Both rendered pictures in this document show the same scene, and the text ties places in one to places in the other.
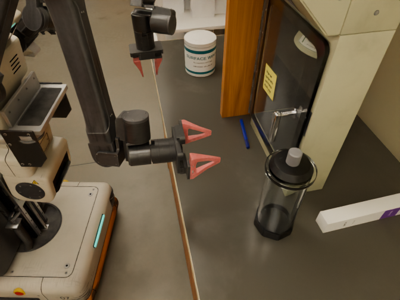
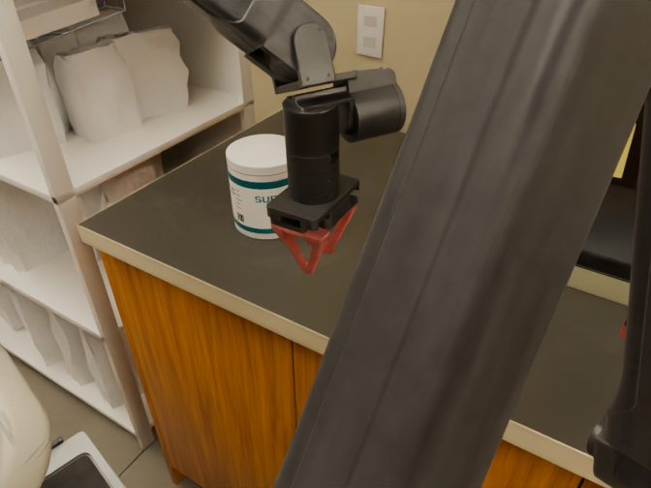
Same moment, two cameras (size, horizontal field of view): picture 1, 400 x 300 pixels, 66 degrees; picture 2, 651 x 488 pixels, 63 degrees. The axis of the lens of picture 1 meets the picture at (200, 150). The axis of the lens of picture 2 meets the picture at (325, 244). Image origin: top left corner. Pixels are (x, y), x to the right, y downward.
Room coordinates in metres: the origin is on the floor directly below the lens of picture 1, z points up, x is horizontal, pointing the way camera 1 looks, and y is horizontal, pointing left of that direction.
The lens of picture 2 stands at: (0.53, 0.53, 1.50)
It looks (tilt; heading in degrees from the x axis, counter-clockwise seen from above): 36 degrees down; 314
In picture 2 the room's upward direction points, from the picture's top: straight up
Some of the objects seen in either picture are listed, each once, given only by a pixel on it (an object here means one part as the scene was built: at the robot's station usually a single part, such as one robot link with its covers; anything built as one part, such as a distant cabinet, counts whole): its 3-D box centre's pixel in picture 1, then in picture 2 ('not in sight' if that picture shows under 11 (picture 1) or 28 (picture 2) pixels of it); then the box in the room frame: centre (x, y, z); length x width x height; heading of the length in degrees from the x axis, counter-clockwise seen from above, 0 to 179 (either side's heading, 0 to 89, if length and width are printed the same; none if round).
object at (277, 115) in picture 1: (281, 125); not in sight; (0.56, -0.20, 1.17); 0.05 x 0.03 x 0.10; 102
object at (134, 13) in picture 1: (143, 21); (316, 123); (0.90, 0.16, 1.27); 0.07 x 0.06 x 0.07; 70
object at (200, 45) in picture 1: (200, 53); (265, 186); (1.19, 0.00, 1.02); 0.13 x 0.13 x 0.15
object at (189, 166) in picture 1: (199, 157); not in sight; (0.48, 0.00, 1.14); 0.09 x 0.07 x 0.07; 101
